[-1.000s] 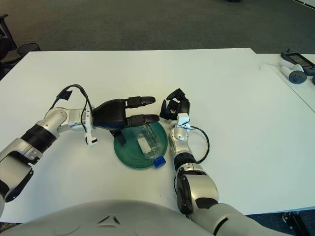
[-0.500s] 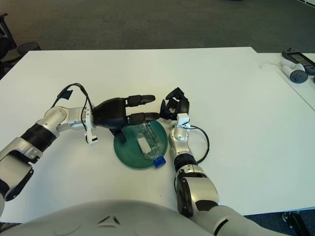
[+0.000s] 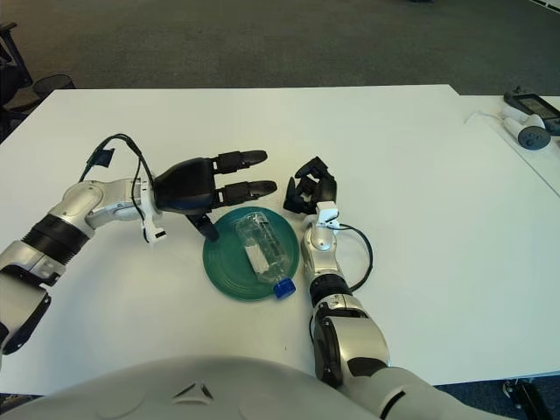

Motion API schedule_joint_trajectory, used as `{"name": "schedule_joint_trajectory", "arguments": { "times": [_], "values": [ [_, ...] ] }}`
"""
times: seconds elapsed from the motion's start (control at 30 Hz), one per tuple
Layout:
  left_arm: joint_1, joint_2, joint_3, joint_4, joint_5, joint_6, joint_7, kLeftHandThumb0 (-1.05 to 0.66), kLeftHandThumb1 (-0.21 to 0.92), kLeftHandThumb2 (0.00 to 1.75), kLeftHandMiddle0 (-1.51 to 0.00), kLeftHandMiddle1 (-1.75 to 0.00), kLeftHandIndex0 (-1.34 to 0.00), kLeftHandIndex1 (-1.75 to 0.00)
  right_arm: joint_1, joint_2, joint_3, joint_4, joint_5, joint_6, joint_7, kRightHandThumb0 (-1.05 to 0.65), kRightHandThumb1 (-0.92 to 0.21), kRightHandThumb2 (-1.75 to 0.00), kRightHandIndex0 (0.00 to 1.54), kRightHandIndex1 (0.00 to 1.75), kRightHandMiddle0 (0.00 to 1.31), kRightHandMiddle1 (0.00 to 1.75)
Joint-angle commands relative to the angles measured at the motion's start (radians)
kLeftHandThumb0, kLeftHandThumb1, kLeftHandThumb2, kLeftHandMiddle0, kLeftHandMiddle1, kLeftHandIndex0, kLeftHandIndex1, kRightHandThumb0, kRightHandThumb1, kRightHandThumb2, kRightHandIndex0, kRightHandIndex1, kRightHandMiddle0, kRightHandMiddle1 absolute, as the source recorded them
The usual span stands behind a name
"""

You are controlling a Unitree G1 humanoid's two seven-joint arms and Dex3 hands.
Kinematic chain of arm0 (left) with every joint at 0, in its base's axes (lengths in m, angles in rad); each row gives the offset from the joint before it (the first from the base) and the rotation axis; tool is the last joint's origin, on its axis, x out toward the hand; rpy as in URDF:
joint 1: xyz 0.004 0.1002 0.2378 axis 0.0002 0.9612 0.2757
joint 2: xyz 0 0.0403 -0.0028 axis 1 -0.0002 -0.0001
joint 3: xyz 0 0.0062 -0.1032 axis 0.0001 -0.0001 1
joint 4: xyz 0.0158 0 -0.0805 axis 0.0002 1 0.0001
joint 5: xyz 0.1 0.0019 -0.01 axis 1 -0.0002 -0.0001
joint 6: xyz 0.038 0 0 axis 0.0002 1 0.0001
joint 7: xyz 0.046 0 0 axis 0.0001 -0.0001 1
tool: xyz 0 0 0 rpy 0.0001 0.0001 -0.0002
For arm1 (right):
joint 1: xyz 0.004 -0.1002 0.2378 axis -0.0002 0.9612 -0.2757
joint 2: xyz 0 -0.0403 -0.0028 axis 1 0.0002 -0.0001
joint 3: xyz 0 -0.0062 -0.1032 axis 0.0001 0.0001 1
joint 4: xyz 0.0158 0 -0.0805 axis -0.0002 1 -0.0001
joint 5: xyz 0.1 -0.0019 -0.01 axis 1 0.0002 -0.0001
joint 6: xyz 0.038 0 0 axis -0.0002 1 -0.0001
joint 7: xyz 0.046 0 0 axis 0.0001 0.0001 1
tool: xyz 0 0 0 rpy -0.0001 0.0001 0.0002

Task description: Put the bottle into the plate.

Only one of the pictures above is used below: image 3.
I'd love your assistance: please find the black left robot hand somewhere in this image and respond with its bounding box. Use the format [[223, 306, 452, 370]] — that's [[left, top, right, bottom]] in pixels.
[[152, 149, 279, 244]]

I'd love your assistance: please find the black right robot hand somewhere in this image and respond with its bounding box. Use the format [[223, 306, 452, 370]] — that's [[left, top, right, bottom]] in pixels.
[[282, 155, 339, 216]]

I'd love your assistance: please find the clear bottle with blue cap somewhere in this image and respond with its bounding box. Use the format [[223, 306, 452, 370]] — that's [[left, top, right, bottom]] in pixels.
[[234, 211, 298, 300]]

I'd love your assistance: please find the green ceramic plate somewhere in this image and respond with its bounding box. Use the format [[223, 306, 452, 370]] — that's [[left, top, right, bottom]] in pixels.
[[201, 206, 301, 303]]

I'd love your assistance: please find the black mesh wastebasket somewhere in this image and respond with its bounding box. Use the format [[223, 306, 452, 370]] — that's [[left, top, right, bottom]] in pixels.
[[33, 73, 74, 100]]

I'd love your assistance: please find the black office chair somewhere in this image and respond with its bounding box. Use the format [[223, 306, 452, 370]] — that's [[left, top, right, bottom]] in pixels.
[[0, 21, 34, 141]]

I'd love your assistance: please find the grey robot torso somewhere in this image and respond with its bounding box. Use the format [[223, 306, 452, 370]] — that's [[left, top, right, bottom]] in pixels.
[[0, 354, 377, 420]]

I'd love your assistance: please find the white and grey VR controller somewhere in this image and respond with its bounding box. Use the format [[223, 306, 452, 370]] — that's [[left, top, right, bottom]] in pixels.
[[500, 107, 551, 152]]

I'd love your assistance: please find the black table leg caster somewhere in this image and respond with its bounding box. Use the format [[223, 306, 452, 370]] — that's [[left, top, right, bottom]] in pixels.
[[502, 379, 548, 420]]

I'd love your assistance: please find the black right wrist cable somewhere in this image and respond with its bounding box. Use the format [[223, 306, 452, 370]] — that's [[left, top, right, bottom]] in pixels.
[[332, 223, 375, 292]]

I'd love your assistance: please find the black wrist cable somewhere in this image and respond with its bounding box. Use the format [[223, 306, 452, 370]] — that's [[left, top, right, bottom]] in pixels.
[[80, 133, 157, 237], [332, 223, 375, 292]]

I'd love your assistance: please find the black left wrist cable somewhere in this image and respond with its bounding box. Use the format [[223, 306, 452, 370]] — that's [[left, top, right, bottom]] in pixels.
[[80, 133, 157, 237]]

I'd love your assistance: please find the thin white cable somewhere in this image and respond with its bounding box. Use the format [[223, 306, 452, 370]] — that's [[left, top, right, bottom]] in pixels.
[[463, 111, 504, 126]]

